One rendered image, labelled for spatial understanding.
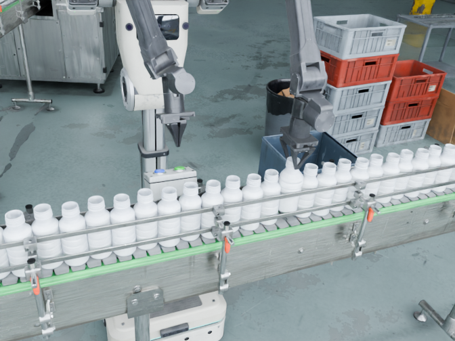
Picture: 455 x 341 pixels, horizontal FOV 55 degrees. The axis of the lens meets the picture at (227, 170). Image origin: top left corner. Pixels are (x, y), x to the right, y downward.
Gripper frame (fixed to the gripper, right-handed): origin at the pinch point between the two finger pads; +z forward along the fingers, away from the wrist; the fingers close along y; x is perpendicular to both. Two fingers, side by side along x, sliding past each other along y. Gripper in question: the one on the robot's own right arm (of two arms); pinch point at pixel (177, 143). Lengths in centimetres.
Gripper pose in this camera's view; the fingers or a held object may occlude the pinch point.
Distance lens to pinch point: 129.1
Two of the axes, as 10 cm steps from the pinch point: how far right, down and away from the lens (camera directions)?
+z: 0.6, 9.8, 2.1
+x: -3.8, -1.7, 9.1
